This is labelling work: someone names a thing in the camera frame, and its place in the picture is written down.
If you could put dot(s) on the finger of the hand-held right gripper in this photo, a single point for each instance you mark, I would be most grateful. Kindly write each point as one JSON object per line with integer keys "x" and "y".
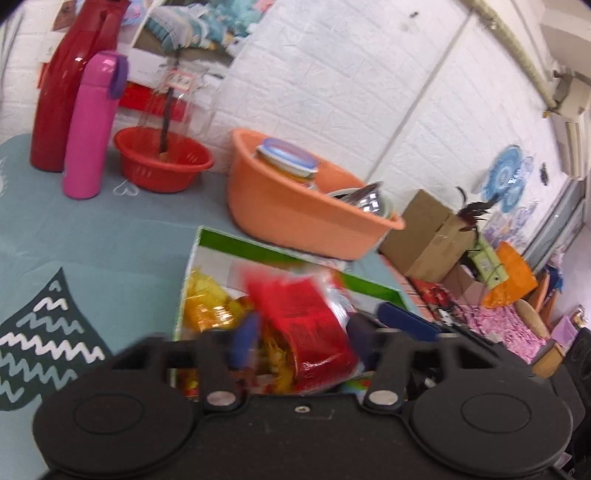
{"x": 404, "y": 318}

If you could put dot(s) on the pink floral blanket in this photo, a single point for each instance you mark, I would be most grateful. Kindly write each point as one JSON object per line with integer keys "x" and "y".
{"x": 503, "y": 330}

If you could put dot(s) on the glass pitcher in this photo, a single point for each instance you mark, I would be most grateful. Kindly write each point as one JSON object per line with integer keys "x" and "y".
{"x": 184, "y": 115}

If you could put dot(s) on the red paper banner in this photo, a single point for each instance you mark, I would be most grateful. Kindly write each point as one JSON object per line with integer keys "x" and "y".
{"x": 136, "y": 97}

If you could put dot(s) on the red snack packet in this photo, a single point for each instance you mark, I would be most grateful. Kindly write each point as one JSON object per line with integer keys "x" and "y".
{"x": 300, "y": 314}

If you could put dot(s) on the wall poster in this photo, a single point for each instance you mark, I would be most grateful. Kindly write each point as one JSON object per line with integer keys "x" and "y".
{"x": 184, "y": 27}

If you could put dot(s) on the orange plastic basin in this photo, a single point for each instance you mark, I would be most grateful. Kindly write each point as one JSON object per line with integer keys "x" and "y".
{"x": 286, "y": 217}

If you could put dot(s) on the dark stirring stick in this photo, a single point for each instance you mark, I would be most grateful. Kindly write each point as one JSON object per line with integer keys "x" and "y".
{"x": 165, "y": 124}

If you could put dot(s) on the pink bottle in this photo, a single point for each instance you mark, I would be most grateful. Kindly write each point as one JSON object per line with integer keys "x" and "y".
{"x": 87, "y": 138}

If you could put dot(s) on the beige wall pipe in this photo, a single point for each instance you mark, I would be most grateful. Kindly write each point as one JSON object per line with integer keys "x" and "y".
{"x": 508, "y": 37}

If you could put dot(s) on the red plastic basket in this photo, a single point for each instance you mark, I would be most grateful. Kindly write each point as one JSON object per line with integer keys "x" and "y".
{"x": 161, "y": 177}

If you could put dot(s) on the yellow snack packet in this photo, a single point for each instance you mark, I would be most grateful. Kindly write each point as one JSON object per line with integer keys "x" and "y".
{"x": 203, "y": 295}

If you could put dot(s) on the brown cardboard box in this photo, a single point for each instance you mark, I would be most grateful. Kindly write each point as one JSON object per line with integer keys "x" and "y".
{"x": 425, "y": 240}

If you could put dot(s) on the metal pot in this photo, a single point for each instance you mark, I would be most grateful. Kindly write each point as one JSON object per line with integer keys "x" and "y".
{"x": 369, "y": 201}

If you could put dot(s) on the white wall appliance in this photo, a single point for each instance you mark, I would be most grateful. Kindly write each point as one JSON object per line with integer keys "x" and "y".
{"x": 575, "y": 143}

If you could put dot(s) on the green cardboard box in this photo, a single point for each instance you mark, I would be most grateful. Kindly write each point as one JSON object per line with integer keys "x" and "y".
{"x": 240, "y": 247}

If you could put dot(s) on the red printed bag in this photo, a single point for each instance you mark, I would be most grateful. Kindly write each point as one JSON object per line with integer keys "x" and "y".
{"x": 429, "y": 295}

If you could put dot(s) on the light green box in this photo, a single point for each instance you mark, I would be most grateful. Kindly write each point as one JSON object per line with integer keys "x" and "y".
{"x": 487, "y": 263}

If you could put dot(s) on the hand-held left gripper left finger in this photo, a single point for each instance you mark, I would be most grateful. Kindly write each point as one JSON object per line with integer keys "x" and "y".
{"x": 244, "y": 339}

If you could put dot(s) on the dark dried plant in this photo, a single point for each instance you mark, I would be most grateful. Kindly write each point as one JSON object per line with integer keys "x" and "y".
{"x": 475, "y": 212}

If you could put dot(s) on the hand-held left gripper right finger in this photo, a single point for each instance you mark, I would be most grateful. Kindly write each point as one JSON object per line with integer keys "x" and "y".
{"x": 362, "y": 339}

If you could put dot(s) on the blue wall decoration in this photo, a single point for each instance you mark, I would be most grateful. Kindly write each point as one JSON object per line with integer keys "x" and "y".
{"x": 505, "y": 175}

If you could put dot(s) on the blue-lidded container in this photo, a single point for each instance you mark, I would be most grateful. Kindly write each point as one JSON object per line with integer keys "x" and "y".
{"x": 286, "y": 154}

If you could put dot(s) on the red thermos jug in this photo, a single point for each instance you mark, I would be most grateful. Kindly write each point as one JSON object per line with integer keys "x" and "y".
{"x": 60, "y": 92}

